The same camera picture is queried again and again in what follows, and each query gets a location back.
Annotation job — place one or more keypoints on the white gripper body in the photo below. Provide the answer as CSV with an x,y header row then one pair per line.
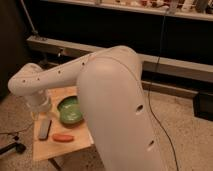
x,y
38,105

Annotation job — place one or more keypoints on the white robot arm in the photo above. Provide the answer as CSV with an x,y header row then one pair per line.
x,y
111,99

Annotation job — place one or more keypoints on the green bowl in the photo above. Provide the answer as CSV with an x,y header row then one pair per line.
x,y
69,111

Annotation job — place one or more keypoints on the orange carrot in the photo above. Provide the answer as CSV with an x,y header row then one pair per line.
x,y
62,138

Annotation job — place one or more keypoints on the wooden table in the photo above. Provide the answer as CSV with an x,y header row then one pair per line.
x,y
43,150

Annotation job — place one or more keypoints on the black stand base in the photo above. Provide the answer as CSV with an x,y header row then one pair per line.
x,y
16,145

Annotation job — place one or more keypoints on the metal pole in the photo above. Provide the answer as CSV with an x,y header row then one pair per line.
x,y
34,31

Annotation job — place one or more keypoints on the long wooden beam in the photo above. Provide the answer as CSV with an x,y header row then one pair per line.
x,y
190,70

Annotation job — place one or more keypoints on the black box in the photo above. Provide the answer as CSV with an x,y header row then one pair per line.
x,y
203,106

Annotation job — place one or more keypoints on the shelf with items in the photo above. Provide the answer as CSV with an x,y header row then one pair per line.
x,y
174,8

